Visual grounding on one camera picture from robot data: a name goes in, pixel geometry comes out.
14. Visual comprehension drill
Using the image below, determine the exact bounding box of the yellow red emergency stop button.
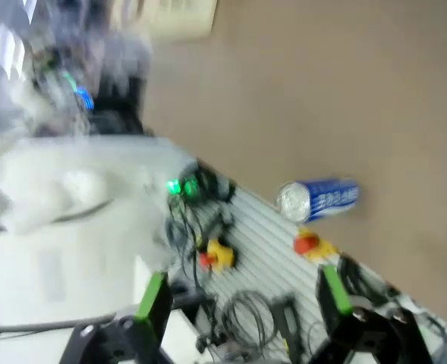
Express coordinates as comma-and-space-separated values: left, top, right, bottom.
198, 237, 236, 275
293, 226, 340, 263

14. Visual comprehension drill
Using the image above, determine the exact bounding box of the grey cable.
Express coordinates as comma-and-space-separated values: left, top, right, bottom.
0, 311, 120, 336

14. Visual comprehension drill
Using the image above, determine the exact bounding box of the blue white drink can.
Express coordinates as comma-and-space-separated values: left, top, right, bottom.
275, 177, 361, 224

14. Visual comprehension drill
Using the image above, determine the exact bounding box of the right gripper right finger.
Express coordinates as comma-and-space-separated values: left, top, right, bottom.
308, 264, 435, 364

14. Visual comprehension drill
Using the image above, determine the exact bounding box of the white equipment box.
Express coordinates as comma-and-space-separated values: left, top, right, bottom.
0, 227, 164, 327

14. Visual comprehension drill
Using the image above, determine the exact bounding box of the grey aluminium rail platform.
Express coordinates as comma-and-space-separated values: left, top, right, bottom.
165, 158, 447, 364

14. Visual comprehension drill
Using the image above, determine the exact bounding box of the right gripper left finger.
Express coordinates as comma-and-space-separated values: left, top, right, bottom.
58, 271, 175, 364

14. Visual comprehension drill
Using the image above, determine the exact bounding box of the black equipment unit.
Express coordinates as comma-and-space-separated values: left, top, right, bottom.
88, 74, 149, 137

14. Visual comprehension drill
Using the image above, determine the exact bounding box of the coiled black cable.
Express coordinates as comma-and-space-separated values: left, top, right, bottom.
221, 289, 279, 352

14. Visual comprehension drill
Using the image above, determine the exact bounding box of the green lit device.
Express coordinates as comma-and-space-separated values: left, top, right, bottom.
165, 177, 201, 199

